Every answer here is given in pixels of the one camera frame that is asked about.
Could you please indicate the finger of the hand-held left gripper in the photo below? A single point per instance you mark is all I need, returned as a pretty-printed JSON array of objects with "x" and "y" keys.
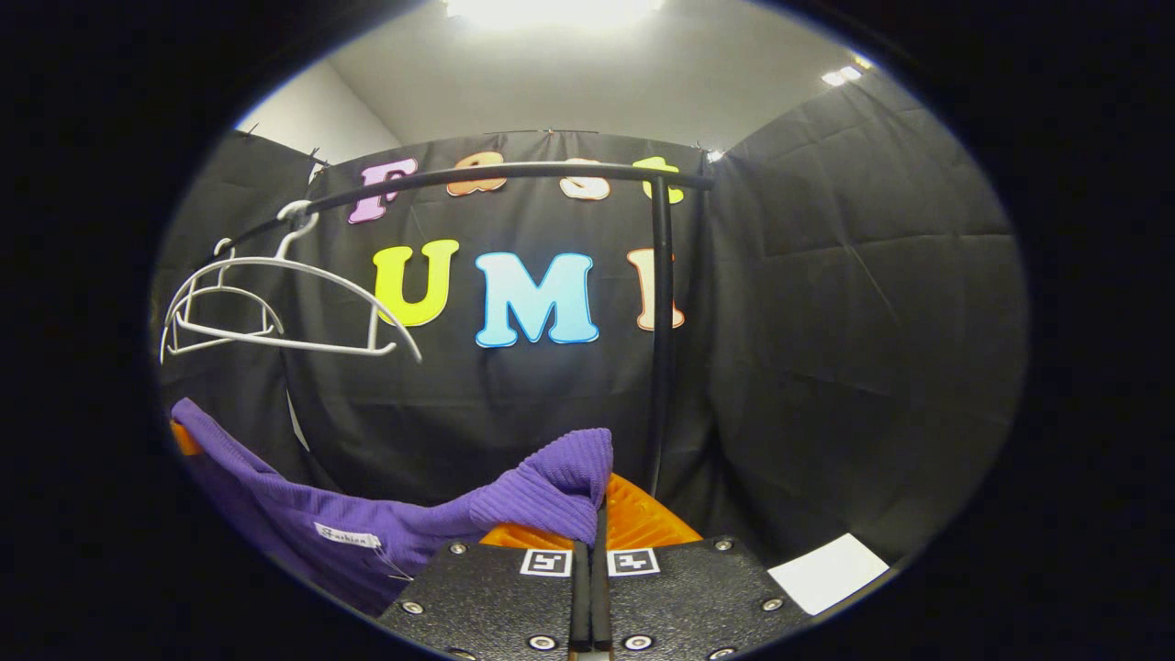
[{"x": 185, "y": 441}]

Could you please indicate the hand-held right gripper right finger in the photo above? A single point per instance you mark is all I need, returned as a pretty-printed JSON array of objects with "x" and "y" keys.
[{"x": 688, "y": 597}]

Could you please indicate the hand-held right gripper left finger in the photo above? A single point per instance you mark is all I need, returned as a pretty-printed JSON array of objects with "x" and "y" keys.
[{"x": 496, "y": 597}]

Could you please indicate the purple ribbed jacket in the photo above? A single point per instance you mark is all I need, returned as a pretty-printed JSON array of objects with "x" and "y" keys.
[{"x": 551, "y": 487}]

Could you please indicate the white plastic clothes hanger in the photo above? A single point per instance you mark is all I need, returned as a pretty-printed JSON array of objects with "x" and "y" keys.
[
  {"x": 292, "y": 241},
  {"x": 222, "y": 248}
]

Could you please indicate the black metal clothes rack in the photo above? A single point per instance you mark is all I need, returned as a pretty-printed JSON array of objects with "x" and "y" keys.
[{"x": 661, "y": 321}]

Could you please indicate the white paper sheet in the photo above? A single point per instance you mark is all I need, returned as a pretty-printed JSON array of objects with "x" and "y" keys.
[{"x": 826, "y": 574}]

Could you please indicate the black backdrop cloth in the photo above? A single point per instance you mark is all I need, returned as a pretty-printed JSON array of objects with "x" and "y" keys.
[{"x": 826, "y": 321}]

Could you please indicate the ceiling light panel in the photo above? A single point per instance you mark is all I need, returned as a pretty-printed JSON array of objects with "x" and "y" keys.
[
  {"x": 551, "y": 11},
  {"x": 844, "y": 75}
]

